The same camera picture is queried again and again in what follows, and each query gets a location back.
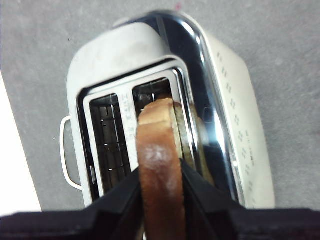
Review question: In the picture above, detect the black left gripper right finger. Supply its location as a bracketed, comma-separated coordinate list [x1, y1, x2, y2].
[179, 158, 320, 240]

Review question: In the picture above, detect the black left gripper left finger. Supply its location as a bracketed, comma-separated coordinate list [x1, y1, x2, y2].
[0, 167, 145, 240]

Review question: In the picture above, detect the brown bread slice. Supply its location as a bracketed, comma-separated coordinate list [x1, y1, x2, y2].
[136, 97, 196, 240]

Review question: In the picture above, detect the cream two-slot toaster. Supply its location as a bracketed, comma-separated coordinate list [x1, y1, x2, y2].
[59, 9, 276, 210]

